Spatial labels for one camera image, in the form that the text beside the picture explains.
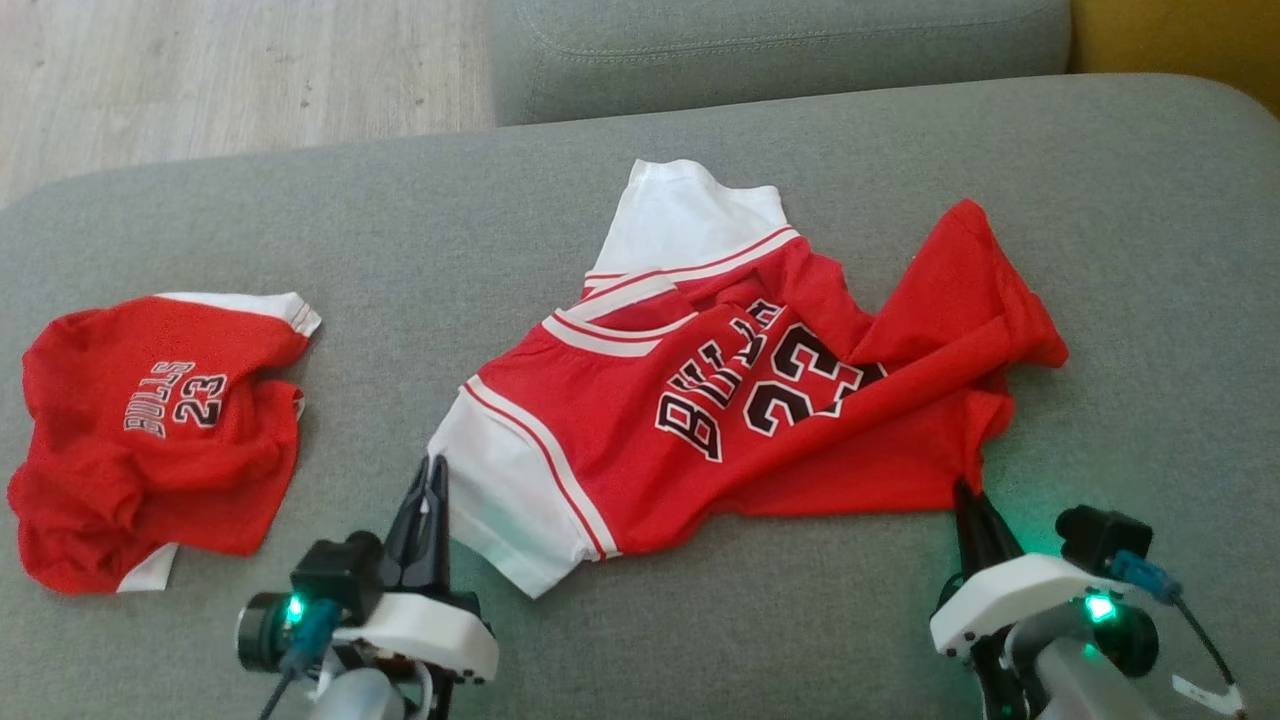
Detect red white Bulls shorts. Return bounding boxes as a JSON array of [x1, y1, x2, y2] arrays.
[[7, 291, 324, 596]]

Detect grey fabric sofa cushion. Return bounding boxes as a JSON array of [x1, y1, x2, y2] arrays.
[[488, 0, 1073, 127]]

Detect black right cable teal plug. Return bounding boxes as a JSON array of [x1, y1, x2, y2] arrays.
[[1107, 549, 1247, 717]]

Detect yellow sofa cushion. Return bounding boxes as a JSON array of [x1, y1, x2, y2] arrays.
[[1068, 0, 1280, 119]]

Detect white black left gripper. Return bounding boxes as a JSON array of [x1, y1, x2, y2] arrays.
[[330, 455, 500, 720]]

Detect red white Bulls jersey shirt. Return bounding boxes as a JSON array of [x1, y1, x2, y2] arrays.
[[427, 158, 1070, 600]]

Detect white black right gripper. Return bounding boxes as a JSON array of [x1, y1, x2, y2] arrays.
[[929, 480, 1133, 720]]

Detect white cable tape tag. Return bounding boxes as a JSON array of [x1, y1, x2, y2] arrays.
[[1171, 675, 1247, 717]]

